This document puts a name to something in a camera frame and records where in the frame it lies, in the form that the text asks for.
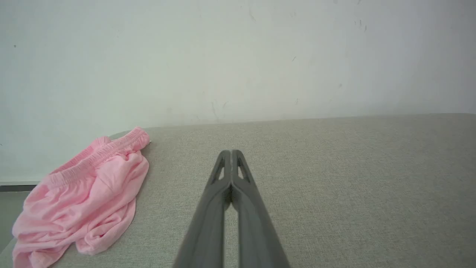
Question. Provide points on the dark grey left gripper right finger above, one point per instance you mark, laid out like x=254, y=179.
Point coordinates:
x=256, y=230

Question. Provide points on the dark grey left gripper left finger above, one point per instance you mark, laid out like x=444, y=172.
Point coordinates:
x=208, y=223

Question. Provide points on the pink shorts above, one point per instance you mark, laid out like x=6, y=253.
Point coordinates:
x=85, y=201

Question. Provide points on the grey fabric sofa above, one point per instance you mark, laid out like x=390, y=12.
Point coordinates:
x=353, y=193

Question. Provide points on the dark baseboard strip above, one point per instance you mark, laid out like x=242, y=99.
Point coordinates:
x=18, y=187

